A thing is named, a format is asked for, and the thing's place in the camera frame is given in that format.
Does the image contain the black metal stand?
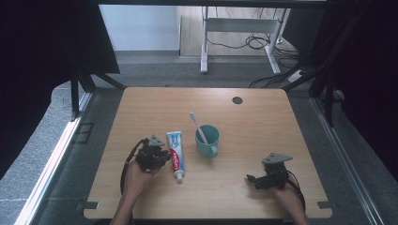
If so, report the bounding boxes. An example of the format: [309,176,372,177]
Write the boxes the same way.
[283,12,345,128]
[69,60,127,121]

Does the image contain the white desk frame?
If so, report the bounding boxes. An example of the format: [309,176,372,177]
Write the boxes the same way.
[200,6,291,75]

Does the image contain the white power strip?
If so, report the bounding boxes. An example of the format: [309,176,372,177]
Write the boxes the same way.
[287,69,306,83]

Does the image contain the black curtain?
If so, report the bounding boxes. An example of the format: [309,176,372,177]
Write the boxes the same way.
[283,0,398,174]
[0,0,120,181]

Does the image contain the person's right hand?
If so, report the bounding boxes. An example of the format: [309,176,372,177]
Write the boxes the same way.
[270,174,302,211]

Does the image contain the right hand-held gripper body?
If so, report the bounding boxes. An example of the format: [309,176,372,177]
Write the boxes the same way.
[261,152,294,190]

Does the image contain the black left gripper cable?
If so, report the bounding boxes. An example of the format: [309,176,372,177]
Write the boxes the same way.
[119,138,150,195]

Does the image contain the teal cup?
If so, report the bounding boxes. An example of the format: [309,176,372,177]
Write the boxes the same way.
[194,124,221,159]

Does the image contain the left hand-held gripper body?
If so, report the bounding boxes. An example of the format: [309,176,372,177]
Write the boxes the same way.
[135,134,166,173]

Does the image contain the pink toothbrush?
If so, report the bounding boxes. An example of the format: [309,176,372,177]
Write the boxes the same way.
[189,111,210,145]

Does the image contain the black floor cables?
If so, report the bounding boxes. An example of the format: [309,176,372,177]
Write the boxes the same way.
[206,7,317,89]

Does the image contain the person's left hand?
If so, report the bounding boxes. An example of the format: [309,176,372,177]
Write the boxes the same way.
[124,159,162,202]

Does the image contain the white toothpaste tube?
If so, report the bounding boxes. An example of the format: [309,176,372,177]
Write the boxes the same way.
[165,130,186,183]

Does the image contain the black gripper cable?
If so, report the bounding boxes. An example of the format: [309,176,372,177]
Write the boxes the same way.
[285,169,307,214]
[119,138,150,195]

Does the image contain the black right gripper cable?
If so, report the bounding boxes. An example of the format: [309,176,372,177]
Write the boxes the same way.
[285,169,307,214]

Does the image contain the aluminium rail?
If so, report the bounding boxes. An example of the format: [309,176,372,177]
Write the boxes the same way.
[311,97,384,225]
[13,92,94,225]

